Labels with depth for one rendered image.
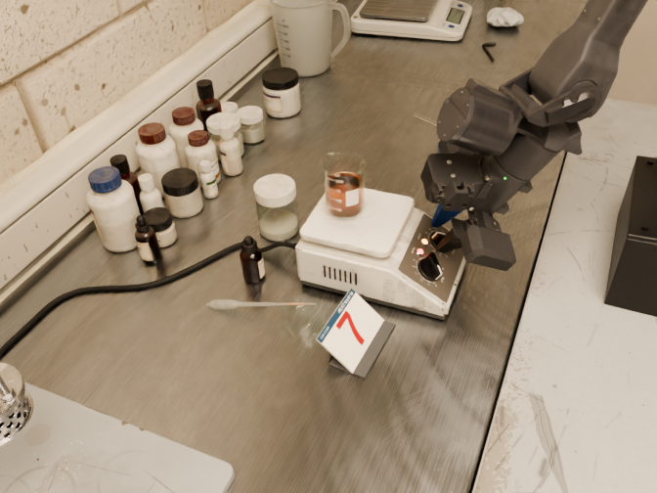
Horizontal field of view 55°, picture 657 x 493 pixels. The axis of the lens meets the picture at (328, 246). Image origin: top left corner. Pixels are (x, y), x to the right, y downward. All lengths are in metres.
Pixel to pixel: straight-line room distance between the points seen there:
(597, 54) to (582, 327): 0.33
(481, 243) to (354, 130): 0.51
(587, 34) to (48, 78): 0.70
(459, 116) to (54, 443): 0.54
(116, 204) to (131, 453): 0.35
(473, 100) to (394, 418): 0.34
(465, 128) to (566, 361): 0.30
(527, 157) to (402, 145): 0.45
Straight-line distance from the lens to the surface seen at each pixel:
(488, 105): 0.67
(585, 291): 0.88
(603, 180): 1.09
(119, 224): 0.93
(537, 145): 0.70
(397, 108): 1.23
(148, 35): 1.15
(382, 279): 0.78
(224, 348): 0.79
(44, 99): 1.00
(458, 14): 1.59
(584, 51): 0.68
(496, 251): 0.72
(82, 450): 0.74
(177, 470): 0.69
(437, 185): 0.70
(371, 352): 0.76
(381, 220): 0.81
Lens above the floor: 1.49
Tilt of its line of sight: 41 degrees down
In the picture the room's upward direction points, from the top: 3 degrees counter-clockwise
